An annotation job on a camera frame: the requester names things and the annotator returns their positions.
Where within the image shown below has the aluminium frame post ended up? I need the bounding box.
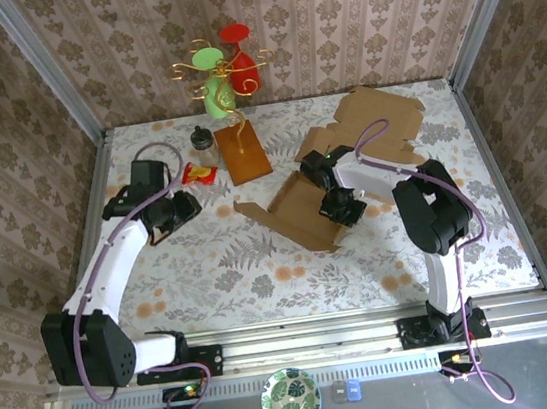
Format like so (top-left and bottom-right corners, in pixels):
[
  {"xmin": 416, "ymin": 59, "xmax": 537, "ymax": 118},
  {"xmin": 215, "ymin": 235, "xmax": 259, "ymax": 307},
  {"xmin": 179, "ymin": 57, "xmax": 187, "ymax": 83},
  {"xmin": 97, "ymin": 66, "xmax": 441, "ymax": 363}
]
[
  {"xmin": 437, "ymin": 0, "xmax": 547, "ymax": 91},
  {"xmin": 0, "ymin": 0, "xmax": 109, "ymax": 156}
]

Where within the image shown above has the green plastic goblet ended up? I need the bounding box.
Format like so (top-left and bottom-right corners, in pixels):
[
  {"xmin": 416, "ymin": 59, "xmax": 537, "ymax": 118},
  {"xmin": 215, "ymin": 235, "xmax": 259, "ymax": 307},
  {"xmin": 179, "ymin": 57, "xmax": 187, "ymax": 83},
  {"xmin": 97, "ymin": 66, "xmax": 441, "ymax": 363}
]
[{"xmin": 190, "ymin": 44, "xmax": 239, "ymax": 122}]

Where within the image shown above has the floral printed table cover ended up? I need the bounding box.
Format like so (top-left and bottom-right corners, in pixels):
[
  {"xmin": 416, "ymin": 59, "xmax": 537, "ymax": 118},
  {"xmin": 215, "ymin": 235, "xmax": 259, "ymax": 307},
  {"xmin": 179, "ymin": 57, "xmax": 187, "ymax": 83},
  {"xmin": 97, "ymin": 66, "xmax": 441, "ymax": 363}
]
[{"xmin": 57, "ymin": 70, "xmax": 541, "ymax": 347}]

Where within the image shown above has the small blue card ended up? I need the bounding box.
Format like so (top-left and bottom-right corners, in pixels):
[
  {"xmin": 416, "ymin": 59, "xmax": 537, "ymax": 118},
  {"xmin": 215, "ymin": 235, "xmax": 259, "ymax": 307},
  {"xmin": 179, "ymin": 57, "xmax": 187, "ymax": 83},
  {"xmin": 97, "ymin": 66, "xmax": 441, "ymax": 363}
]
[{"xmin": 343, "ymin": 378, "xmax": 365, "ymax": 403}]

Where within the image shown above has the small grey card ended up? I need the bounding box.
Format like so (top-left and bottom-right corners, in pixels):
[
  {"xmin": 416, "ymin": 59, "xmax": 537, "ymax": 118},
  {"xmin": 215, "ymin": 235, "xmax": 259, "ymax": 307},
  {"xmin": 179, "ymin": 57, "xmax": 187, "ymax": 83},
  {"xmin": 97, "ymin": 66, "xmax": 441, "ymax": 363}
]
[{"xmin": 329, "ymin": 381, "xmax": 349, "ymax": 404}]

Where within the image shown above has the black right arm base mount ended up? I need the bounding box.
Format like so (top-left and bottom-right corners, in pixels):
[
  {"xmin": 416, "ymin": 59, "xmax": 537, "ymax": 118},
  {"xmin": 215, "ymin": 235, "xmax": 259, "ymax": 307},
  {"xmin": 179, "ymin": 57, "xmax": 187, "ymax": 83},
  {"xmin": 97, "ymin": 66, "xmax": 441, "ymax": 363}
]
[{"xmin": 396, "ymin": 304, "xmax": 493, "ymax": 351}]

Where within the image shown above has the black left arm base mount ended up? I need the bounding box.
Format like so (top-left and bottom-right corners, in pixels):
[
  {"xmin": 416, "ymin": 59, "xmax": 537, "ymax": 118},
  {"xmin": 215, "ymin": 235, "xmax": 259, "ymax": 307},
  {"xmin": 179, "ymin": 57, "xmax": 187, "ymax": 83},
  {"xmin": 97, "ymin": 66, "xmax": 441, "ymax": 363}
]
[{"xmin": 132, "ymin": 342, "xmax": 226, "ymax": 388}]

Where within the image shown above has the leaf pattern bowl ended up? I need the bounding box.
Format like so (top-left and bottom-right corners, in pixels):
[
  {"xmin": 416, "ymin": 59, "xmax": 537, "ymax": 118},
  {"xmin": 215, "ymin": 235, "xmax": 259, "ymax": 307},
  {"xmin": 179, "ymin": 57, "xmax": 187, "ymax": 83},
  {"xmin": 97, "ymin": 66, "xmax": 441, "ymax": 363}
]
[{"xmin": 256, "ymin": 364, "xmax": 325, "ymax": 409}]

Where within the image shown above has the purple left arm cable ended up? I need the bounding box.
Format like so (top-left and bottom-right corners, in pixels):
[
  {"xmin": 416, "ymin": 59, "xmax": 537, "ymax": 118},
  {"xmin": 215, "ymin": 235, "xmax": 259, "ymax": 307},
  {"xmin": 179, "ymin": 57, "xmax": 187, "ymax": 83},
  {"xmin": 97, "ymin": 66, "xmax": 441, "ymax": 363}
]
[{"xmin": 47, "ymin": 138, "xmax": 216, "ymax": 408}]

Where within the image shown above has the wooden base gold wire rack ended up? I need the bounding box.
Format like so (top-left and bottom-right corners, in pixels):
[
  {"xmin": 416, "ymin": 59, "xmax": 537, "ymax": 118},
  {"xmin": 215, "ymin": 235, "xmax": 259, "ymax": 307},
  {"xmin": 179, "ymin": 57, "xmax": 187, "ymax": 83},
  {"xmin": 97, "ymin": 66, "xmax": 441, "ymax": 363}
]
[{"xmin": 166, "ymin": 27, "xmax": 292, "ymax": 195}]

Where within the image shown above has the red yellow snack packet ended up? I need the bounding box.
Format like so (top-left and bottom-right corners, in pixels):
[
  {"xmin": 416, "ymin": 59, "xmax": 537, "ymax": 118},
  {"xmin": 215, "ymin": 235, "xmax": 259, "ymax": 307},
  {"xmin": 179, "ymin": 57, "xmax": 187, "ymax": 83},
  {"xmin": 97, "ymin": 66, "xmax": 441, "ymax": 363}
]
[{"xmin": 179, "ymin": 159, "xmax": 220, "ymax": 188}]

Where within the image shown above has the glass jar with black lid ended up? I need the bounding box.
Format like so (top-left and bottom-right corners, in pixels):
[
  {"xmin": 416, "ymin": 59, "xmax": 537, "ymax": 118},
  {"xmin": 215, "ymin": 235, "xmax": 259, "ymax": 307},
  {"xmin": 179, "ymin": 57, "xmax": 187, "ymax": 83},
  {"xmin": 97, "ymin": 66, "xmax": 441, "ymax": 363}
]
[{"xmin": 187, "ymin": 122, "xmax": 222, "ymax": 170}]

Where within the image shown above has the red plastic goblet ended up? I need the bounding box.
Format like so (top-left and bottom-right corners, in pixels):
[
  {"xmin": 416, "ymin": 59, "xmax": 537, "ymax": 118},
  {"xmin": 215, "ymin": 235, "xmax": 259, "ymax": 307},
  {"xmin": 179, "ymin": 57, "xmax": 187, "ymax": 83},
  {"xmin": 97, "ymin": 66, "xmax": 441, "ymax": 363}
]
[{"xmin": 218, "ymin": 21, "xmax": 263, "ymax": 96}]

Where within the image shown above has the brown cardboard box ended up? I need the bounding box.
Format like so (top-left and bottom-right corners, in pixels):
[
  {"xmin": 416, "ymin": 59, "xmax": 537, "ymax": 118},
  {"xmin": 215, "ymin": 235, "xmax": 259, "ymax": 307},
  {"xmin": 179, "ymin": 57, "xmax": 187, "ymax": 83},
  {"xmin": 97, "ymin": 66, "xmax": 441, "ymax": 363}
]
[
  {"xmin": 229, "ymin": 164, "xmax": 356, "ymax": 265},
  {"xmin": 285, "ymin": 76, "xmax": 435, "ymax": 185}
]

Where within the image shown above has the slotted metal cable duct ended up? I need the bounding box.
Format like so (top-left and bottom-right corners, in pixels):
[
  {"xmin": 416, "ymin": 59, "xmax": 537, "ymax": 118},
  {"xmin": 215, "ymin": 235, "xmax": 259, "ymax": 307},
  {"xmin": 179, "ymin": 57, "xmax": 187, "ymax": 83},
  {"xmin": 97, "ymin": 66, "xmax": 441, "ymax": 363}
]
[{"xmin": 66, "ymin": 351, "xmax": 445, "ymax": 409}]

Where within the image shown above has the aluminium table side rail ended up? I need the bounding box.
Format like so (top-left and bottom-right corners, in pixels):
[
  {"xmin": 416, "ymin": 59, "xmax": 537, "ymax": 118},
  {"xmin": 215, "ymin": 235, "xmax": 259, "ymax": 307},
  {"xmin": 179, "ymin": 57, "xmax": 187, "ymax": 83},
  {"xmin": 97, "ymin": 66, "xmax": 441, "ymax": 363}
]
[
  {"xmin": 448, "ymin": 69, "xmax": 547, "ymax": 303},
  {"xmin": 36, "ymin": 128, "xmax": 139, "ymax": 362}
]

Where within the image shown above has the long aluminium base rail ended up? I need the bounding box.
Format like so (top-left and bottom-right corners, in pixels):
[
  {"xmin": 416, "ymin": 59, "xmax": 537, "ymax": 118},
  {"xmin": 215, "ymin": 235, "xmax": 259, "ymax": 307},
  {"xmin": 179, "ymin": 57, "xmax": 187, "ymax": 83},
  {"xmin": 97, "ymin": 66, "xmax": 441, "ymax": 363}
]
[{"xmin": 40, "ymin": 285, "xmax": 547, "ymax": 403}]

